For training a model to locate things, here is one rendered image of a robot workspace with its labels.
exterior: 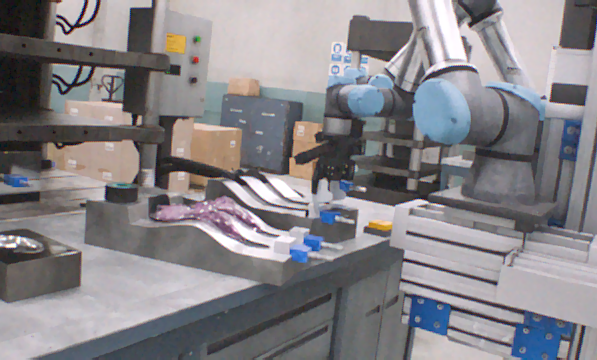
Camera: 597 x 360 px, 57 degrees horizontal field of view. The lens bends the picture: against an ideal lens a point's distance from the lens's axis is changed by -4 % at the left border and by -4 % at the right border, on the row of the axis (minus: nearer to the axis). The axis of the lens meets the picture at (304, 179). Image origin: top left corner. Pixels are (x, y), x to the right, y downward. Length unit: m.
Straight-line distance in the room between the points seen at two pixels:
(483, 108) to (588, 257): 0.34
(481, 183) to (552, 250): 0.18
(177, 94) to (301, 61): 6.81
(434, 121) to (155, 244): 0.67
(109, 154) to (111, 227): 4.33
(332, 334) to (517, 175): 0.82
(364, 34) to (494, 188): 4.62
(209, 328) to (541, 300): 0.65
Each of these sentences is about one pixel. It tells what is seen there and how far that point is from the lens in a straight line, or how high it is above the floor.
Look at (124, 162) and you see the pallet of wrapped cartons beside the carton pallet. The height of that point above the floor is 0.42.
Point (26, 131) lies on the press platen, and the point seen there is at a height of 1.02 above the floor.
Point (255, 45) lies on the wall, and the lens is 9.48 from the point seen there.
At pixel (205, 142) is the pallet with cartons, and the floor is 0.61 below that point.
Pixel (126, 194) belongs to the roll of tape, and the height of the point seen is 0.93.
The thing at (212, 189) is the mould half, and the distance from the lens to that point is 1.69.
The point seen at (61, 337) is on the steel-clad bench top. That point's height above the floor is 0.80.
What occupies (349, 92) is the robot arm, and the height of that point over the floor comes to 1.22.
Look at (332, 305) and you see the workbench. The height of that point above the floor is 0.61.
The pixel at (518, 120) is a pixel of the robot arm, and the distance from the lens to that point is 1.15.
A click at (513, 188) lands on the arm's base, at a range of 1.17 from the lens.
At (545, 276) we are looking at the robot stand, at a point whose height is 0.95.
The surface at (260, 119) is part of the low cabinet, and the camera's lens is 8.70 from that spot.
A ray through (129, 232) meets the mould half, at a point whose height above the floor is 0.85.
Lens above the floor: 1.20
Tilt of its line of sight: 8 degrees down
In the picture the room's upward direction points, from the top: 6 degrees clockwise
